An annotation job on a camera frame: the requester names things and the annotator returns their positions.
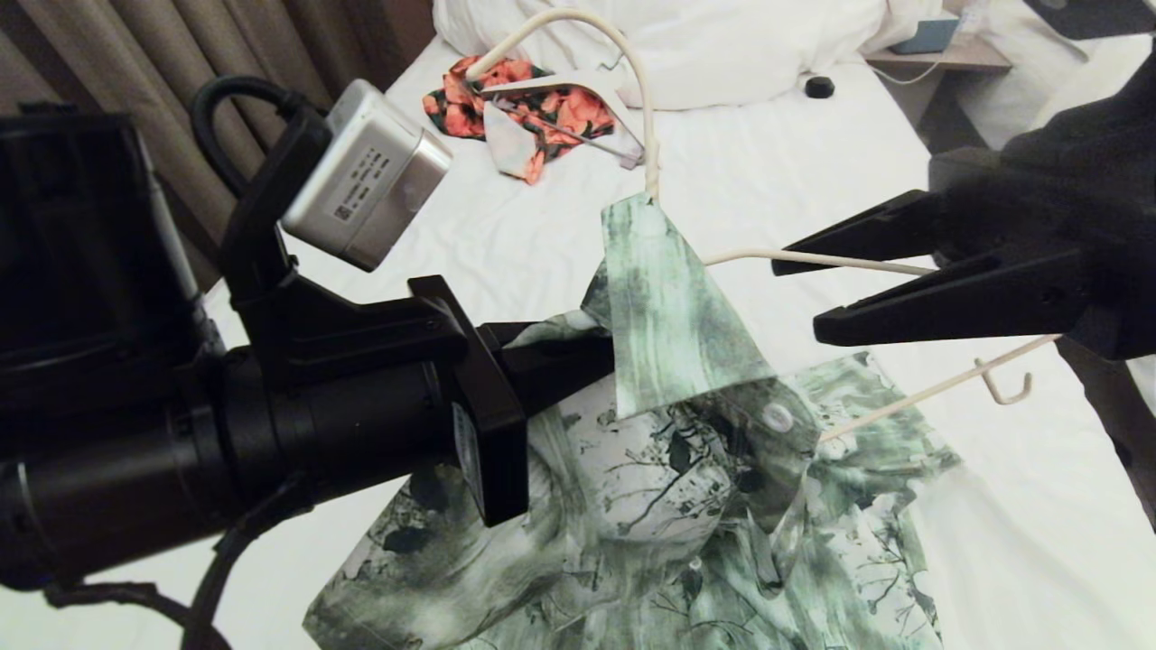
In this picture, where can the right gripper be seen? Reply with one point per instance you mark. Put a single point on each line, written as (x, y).
(1066, 208)

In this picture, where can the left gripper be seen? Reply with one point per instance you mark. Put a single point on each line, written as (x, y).
(361, 415)

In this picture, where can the green patterned shirt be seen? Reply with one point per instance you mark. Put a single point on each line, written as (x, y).
(650, 506)

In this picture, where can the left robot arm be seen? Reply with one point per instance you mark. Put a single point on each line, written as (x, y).
(99, 406)

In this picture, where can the small black round object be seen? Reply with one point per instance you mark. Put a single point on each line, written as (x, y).
(819, 87)

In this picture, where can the wooden nightstand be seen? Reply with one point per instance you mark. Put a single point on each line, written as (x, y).
(957, 68)

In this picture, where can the orange floral garment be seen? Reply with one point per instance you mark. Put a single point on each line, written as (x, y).
(569, 113)

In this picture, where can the white pillow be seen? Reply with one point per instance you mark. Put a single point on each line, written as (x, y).
(722, 45)

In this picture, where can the beige curtain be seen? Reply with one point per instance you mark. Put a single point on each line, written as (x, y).
(181, 45)

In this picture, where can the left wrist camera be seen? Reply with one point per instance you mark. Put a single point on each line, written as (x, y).
(370, 176)

